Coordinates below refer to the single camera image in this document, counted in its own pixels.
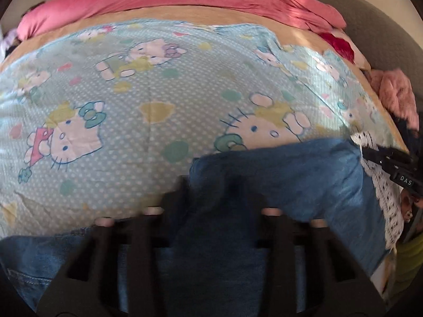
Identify red cloth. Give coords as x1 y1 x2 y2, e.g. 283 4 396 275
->
319 31 356 65

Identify dark navy cloth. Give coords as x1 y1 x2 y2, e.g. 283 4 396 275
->
393 118 421 154

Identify light blue printed blanket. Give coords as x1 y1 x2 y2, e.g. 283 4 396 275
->
0 18 407 301

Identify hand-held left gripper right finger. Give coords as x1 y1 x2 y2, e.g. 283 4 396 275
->
228 180 387 317

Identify blue denim pants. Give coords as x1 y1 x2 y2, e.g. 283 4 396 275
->
0 132 408 317

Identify person's right hand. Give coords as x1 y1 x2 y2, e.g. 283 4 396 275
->
400 192 419 224

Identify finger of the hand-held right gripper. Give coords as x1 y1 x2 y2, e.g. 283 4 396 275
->
362 146 414 176

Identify grey upholstered furniture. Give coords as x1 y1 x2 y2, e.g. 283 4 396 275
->
294 0 423 73

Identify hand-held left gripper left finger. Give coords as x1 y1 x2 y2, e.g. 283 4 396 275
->
36 175 195 317

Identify lilac cloth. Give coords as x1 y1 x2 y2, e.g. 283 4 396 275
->
0 28 24 57

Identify pink fluffy cloth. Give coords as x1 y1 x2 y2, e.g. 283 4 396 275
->
367 68 420 129

